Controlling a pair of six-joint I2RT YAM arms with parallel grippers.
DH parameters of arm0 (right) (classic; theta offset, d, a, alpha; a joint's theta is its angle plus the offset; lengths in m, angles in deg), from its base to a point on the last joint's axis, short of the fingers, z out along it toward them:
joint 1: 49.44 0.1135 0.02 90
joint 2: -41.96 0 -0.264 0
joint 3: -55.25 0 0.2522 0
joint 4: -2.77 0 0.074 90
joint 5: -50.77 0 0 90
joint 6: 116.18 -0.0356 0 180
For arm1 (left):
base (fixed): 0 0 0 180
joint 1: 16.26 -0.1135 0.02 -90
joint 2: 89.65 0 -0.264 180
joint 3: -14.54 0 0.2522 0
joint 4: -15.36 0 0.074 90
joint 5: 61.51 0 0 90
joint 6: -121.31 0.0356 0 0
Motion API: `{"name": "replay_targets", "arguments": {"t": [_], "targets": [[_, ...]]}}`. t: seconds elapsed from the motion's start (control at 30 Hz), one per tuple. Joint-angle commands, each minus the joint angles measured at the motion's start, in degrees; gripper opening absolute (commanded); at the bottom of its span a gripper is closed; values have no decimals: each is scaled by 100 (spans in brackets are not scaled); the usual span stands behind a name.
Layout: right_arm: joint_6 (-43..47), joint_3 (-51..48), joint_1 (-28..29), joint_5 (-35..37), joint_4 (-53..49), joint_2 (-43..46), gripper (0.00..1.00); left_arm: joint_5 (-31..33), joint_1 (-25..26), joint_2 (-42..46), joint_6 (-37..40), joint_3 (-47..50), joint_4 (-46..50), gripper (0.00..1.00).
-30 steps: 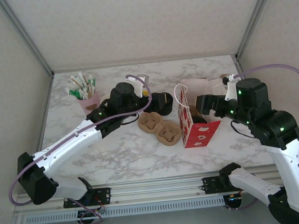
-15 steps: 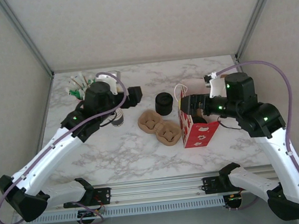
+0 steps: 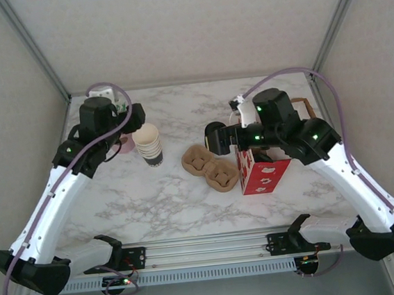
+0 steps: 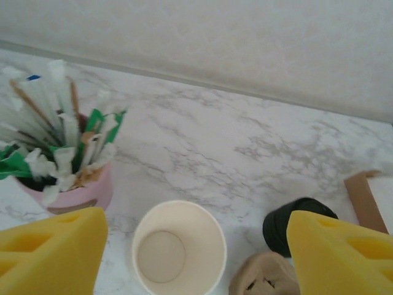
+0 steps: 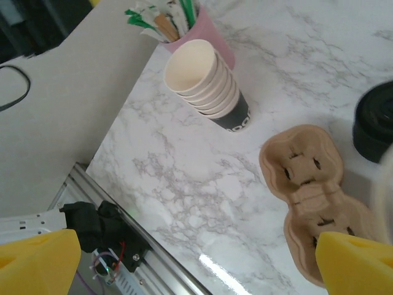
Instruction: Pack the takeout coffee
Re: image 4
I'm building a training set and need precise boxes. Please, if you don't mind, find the wooden stirrer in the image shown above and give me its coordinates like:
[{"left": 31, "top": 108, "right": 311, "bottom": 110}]
[
  {"left": 67, "top": 77, "right": 82, "bottom": 122},
  {"left": 8, "top": 78, "right": 62, "bottom": 139}
]

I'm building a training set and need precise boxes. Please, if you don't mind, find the brown cardboard napkin tray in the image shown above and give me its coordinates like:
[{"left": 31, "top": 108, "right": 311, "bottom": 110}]
[{"left": 343, "top": 170, "right": 391, "bottom": 236}]

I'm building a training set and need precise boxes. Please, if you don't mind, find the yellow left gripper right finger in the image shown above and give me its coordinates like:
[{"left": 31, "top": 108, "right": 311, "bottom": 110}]
[{"left": 286, "top": 210, "right": 393, "bottom": 295}]

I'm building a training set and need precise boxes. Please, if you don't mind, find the brown pulp cup carrier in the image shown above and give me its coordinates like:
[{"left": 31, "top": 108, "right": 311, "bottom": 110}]
[{"left": 228, "top": 250, "right": 301, "bottom": 295}]

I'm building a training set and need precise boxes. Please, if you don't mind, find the paper cup stack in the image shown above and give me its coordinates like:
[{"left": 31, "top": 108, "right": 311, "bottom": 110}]
[{"left": 131, "top": 199, "right": 228, "bottom": 295}]

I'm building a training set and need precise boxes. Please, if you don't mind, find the black lidded coffee cup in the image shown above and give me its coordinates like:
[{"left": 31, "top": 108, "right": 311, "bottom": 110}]
[{"left": 262, "top": 197, "right": 339, "bottom": 259}]

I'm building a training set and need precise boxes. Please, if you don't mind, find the green wrapped straw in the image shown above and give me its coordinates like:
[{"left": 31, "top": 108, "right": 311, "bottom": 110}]
[
  {"left": 0, "top": 144, "right": 34, "bottom": 182},
  {"left": 82, "top": 107, "right": 106, "bottom": 148}
]

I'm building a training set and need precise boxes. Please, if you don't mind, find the pink metal straw can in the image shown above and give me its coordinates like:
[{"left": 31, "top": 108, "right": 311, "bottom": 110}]
[{"left": 14, "top": 112, "right": 114, "bottom": 216}]

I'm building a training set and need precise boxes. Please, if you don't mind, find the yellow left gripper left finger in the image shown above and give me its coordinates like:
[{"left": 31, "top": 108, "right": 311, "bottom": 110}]
[{"left": 0, "top": 206, "right": 108, "bottom": 295}]

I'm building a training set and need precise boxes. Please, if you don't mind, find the white paper napkin stack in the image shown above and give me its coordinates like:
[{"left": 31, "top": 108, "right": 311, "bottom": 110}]
[{"left": 367, "top": 175, "right": 393, "bottom": 236}]

